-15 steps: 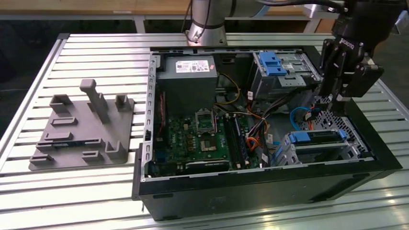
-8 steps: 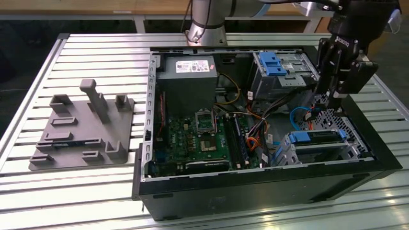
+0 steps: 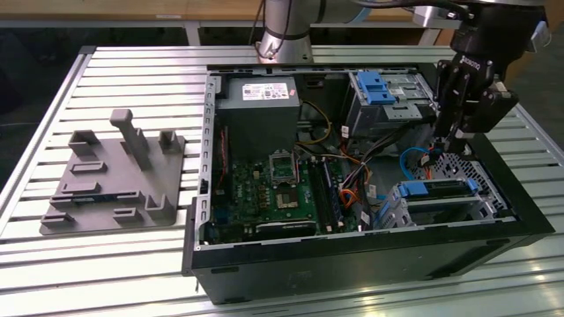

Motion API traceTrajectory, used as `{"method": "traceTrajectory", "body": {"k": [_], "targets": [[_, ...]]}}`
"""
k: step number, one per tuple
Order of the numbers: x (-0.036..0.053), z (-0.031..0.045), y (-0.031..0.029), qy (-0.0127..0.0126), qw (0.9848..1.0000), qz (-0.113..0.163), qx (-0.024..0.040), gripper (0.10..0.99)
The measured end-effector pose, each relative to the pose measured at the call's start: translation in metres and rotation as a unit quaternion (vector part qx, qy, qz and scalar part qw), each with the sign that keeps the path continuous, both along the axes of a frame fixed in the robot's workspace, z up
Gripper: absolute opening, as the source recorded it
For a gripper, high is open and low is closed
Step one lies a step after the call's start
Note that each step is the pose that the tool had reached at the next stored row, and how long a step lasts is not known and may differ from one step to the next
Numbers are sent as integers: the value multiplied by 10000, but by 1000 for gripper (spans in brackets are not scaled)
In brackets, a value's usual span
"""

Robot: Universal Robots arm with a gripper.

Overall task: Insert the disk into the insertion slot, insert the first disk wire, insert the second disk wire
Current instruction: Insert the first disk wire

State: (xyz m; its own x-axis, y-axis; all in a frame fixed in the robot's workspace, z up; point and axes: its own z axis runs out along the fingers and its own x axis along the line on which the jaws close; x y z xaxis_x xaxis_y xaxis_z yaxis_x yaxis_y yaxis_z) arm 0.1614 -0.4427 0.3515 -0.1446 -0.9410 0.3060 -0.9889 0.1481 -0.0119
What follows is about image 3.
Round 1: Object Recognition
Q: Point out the grey power supply unit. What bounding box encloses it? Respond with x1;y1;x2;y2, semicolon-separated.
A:
214;76;302;166

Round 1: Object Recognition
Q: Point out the metal optical drive cage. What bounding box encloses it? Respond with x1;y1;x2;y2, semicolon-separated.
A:
346;71;443;133

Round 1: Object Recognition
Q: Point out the orange flat cable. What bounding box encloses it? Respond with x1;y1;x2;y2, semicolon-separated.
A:
339;189;359;209

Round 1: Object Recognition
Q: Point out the wooden counter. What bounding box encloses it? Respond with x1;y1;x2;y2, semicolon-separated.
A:
0;0;423;21

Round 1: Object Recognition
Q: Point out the metal socket cover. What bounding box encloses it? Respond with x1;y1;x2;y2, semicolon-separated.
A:
267;149;301;186

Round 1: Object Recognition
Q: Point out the black sleeved cable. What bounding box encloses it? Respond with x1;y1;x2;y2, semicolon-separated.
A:
359;116;439;163

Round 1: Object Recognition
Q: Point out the red wire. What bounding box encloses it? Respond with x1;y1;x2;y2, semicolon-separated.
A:
219;126;229;176

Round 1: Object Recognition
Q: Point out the hard disk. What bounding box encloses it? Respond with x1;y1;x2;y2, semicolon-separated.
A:
397;178;479;201

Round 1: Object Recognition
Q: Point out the yellow wire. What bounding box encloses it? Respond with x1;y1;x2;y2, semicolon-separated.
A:
294;100;331;146

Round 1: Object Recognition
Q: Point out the multicolour wire bundle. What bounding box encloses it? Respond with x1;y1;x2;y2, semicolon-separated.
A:
323;153;373;188

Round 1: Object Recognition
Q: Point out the white shelf frame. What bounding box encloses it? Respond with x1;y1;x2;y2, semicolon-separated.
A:
0;18;446;46

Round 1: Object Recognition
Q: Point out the green motherboard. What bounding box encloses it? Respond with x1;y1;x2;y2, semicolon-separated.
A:
209;131;366;244

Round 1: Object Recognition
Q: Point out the black open PC case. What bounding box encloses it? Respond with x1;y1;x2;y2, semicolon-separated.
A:
179;62;557;305

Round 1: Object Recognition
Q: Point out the orange disk power wire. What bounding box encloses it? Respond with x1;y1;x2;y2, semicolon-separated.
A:
418;153;442;181

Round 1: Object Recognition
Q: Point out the blue plastic drive latch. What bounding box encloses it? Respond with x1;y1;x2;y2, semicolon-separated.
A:
357;71;394;105

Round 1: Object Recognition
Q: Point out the grey parts rack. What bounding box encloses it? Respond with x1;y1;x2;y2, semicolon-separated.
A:
38;108;187;236

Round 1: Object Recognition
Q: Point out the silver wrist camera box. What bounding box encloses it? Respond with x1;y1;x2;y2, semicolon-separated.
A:
411;6;461;30

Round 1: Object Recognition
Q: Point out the CPU socket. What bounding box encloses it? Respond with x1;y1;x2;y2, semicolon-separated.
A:
274;188;305;211

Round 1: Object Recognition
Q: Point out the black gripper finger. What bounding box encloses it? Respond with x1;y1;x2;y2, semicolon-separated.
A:
454;81;521;155
433;59;473;155

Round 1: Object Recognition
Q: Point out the black graphics card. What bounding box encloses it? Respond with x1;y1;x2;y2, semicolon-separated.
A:
253;219;318;237

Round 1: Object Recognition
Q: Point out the blue disk wire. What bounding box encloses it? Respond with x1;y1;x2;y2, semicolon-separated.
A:
397;146;442;181

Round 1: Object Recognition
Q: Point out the metal disk bay cage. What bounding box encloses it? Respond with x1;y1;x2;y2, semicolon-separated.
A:
377;178;515;229

